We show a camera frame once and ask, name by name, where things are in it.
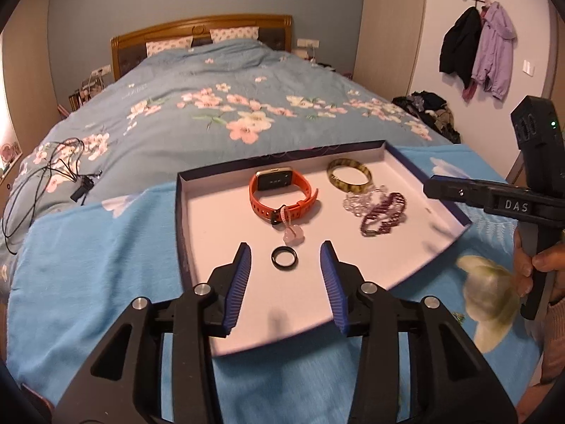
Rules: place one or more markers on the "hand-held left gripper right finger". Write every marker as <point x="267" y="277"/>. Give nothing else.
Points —
<point x="333" y="287"/>

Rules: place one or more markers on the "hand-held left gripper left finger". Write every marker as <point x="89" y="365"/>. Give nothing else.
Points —
<point x="238" y="282"/>

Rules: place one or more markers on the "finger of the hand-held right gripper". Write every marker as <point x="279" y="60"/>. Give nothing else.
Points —
<point x="454" y="192"/>

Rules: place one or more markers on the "dark blue cardboard box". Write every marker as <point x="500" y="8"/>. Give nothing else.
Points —
<point x="229" y="238"/>

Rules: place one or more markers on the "orange smart watch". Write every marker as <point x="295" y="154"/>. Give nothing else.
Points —
<point x="260" y="201"/>

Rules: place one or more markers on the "amber green bangle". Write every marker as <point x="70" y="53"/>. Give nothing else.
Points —
<point x="337" y="182"/>

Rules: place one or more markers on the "person's right forearm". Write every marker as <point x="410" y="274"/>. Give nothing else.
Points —
<point x="554" y="340"/>

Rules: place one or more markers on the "person's right hand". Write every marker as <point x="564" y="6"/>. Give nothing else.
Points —
<point x="551" y="258"/>

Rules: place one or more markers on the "pile of dark clothes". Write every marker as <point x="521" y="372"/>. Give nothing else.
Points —
<point x="428" y="112"/>

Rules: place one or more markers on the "maroon garment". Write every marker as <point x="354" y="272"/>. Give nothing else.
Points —
<point x="468" y="90"/>

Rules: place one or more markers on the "wooden door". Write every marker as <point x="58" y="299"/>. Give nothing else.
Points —
<point x="557" y="53"/>

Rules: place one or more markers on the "purple jacket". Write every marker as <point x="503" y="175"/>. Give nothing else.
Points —
<point x="496" y="53"/>

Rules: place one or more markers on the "light blue blanket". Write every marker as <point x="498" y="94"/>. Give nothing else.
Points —
<point x="110" y="251"/>

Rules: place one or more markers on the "black jacket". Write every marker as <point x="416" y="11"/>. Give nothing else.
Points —
<point x="459" y="44"/>

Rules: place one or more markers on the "bed with floral duvet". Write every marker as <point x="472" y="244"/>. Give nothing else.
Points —
<point x="176" y="141"/>

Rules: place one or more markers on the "beige wardrobe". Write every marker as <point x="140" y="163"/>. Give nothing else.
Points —
<point x="26" y="75"/>
<point x="388" y="31"/>

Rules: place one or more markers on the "nightstand clutter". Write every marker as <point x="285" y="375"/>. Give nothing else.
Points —
<point x="86" y="92"/>

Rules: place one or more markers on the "patterned pillow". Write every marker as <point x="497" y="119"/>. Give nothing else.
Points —
<point x="170" y="46"/>
<point x="234" y="34"/>

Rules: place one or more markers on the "wooden headboard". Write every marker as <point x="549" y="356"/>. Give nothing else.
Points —
<point x="176" y="28"/>

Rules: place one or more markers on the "pink desk fan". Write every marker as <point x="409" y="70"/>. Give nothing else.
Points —
<point x="9" y="152"/>

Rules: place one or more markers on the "white light switch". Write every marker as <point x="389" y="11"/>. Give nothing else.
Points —
<point x="528" y="67"/>

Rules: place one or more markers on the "white wall outlet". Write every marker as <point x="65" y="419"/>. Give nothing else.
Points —
<point x="100" y="70"/>
<point x="307" y="43"/>

